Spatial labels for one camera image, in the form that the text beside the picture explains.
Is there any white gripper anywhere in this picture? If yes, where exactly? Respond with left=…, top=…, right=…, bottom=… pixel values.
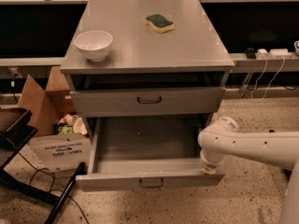
left=200, top=149, right=225, bottom=175

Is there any grey drawer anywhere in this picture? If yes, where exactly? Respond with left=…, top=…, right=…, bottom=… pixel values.
left=71, top=87, right=225, bottom=117
left=77, top=115, right=224, bottom=191

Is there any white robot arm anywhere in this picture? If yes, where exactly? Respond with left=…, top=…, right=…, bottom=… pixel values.
left=198, top=117, right=299, bottom=224

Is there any grey top drawer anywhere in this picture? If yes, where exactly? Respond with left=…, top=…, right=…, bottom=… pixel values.
left=71, top=87, right=225, bottom=117

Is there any grey drawer cabinet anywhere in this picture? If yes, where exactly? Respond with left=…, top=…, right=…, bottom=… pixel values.
left=61, top=0, right=234, bottom=134

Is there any black adapter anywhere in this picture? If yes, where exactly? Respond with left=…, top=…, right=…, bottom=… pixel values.
left=245, top=48, right=256, bottom=59

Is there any white power strip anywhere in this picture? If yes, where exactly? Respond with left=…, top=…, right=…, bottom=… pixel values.
left=257, top=49, right=292, bottom=59

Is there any clutter in box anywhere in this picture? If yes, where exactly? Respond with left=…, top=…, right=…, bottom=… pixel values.
left=54, top=114, right=88, bottom=135

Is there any brown cardboard box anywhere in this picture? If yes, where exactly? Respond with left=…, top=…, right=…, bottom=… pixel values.
left=18, top=66, right=92, bottom=173

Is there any green yellow sponge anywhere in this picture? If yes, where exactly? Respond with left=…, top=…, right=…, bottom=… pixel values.
left=145, top=14, right=174, bottom=34

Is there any white bowl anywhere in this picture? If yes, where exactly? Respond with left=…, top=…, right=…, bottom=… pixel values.
left=74, top=30, right=113, bottom=62

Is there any white cable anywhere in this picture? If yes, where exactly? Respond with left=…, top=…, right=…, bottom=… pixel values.
left=249, top=53, right=286, bottom=102

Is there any black floor cable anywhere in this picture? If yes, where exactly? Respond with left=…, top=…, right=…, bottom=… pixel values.
left=17, top=151, right=91, bottom=224

